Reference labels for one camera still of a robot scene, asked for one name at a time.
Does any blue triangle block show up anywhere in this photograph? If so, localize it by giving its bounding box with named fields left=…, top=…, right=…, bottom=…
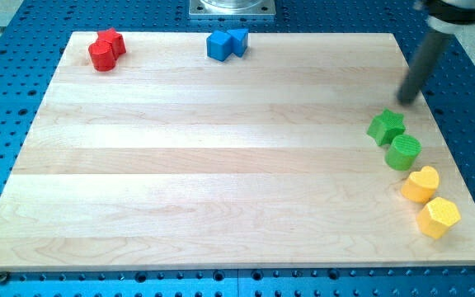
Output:
left=227, top=28, right=249, bottom=57

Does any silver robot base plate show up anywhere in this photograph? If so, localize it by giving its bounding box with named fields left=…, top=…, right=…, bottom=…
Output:
left=188, top=0, right=276, bottom=20

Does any yellow hexagon block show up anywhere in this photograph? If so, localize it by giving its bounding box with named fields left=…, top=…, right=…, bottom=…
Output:
left=416, top=197, right=461, bottom=239

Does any blue cube block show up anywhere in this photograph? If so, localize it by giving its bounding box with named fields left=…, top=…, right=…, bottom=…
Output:
left=206, top=31, right=233, bottom=62

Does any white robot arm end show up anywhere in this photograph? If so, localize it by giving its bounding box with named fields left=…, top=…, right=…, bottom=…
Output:
left=413, top=0, right=475, bottom=34

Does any green star block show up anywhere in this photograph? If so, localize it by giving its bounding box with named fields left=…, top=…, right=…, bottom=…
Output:
left=366, top=108, right=406, bottom=146

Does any blue perforated metal table plate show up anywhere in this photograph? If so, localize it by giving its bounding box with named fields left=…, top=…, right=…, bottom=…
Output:
left=0, top=0, right=475, bottom=296

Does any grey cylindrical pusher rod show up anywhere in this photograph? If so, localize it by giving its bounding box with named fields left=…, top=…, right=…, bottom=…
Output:
left=396, top=29, right=454, bottom=106

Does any yellow heart block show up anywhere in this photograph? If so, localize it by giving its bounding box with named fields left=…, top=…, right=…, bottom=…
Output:
left=401, top=166, right=440, bottom=204

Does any light wooden board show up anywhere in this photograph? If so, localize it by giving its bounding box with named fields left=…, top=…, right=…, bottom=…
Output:
left=0, top=31, right=475, bottom=271

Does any red star block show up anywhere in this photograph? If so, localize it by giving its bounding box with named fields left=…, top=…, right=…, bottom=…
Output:
left=97, top=27, right=126, bottom=59

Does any green cylinder block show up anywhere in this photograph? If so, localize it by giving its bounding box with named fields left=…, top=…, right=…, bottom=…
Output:
left=384, top=134, right=421, bottom=171

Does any red moon block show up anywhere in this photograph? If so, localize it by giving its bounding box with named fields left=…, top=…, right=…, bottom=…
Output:
left=88, top=40, right=116, bottom=72

